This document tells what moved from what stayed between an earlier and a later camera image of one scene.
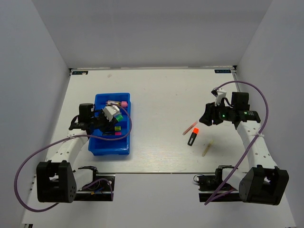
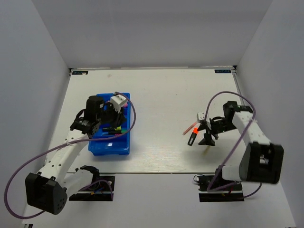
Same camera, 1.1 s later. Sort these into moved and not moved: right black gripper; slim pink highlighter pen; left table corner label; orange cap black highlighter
Moved: right black gripper
Not moved: orange cap black highlighter; left table corner label; slim pink highlighter pen
